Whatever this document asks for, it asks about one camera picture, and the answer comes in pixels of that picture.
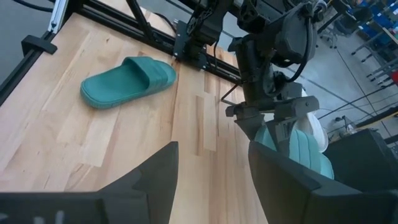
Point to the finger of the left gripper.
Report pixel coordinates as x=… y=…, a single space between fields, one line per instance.
x=285 y=133
x=250 y=124

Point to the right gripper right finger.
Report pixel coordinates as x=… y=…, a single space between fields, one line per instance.
x=295 y=193

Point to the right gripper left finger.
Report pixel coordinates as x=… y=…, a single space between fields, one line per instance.
x=149 y=186

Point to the teal rubber slide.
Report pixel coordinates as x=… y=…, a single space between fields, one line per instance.
x=308 y=152
x=124 y=87

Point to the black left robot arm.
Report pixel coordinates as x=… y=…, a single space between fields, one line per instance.
x=292 y=34

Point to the black box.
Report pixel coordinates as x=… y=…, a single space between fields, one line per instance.
x=360 y=161

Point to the black office chair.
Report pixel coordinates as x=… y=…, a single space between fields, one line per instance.
x=345 y=26

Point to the silver aluminium bar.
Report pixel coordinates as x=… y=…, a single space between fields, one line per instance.
x=58 y=15

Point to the black table frame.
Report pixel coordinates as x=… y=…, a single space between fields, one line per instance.
x=102 y=18

